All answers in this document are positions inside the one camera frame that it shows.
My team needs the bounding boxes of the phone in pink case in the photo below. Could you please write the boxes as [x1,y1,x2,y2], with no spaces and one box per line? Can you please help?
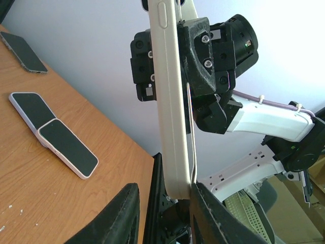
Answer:
[36,118,99,179]

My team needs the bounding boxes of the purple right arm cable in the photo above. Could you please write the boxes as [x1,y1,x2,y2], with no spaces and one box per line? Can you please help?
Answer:
[232,90,317,119]

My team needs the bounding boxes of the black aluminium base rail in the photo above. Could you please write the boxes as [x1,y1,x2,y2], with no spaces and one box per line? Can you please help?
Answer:
[143,153,192,244]

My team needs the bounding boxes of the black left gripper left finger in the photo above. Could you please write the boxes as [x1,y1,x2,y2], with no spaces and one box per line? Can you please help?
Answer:
[66,182,140,243]

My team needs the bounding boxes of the dark grey phone far corner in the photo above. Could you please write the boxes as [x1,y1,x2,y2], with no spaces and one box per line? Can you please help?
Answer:
[1,31,48,74]

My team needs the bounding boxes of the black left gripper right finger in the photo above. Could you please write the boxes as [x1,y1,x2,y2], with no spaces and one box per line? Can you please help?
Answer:
[190,183,265,244]

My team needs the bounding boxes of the light blue slotted cable duct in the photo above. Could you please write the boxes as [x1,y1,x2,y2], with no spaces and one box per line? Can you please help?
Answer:
[224,190,274,243]

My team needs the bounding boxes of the phone in lilac case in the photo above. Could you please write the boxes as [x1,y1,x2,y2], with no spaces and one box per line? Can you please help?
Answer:
[9,92,56,134]

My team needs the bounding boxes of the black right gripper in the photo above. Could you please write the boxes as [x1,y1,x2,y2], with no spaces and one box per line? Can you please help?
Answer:
[129,14,259,102]

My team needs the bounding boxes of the cream white phone case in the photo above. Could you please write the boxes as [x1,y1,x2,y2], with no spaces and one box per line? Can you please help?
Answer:
[148,1,191,199]

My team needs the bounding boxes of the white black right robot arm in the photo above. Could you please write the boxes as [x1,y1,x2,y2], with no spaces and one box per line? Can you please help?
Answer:
[131,14,324,201]

